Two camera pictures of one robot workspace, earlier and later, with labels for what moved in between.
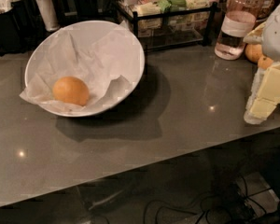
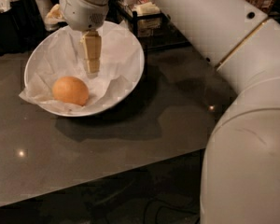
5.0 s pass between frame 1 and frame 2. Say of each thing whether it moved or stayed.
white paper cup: stayed
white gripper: moved
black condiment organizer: stayed
